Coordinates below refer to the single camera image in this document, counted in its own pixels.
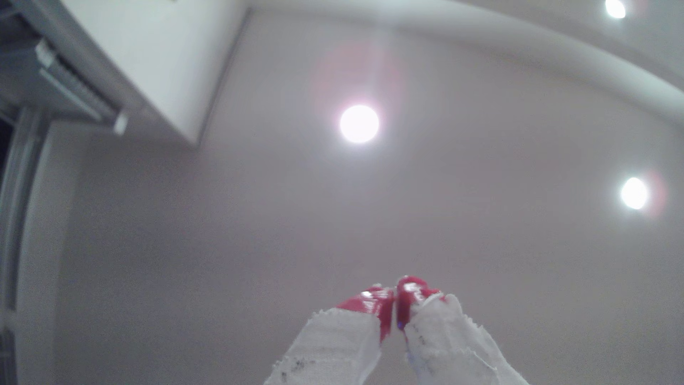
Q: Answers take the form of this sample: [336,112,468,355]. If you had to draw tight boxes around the white air conditioner unit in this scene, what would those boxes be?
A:
[11,0,252,146]

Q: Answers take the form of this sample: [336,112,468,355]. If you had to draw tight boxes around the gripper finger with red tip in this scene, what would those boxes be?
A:
[263,285,395,385]
[397,276,531,385]

